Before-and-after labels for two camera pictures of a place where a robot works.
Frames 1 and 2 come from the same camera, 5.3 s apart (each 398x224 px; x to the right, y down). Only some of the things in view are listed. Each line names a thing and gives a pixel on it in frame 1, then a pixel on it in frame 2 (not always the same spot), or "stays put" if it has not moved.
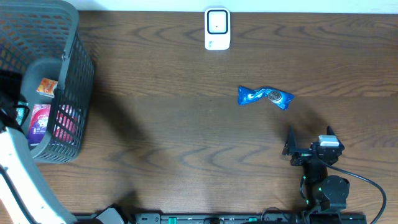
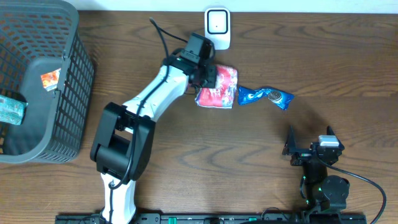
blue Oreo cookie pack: x=277 y=98 stays put
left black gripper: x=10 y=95 -> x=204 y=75
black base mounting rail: x=247 y=218 stays put
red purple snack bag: x=38 y=122 -> x=222 y=95
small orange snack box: x=46 y=87 -> x=50 y=80
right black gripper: x=302 y=155 stays put
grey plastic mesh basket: x=44 y=40 stays put
